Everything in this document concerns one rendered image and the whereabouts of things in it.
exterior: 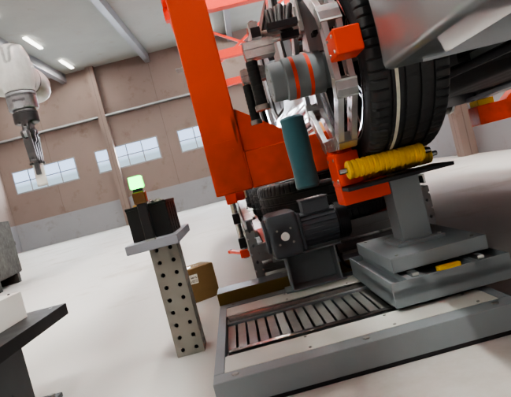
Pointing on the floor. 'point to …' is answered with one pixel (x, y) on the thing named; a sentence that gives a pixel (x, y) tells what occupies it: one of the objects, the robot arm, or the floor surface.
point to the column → (179, 299)
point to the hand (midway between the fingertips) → (40, 175)
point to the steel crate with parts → (4, 258)
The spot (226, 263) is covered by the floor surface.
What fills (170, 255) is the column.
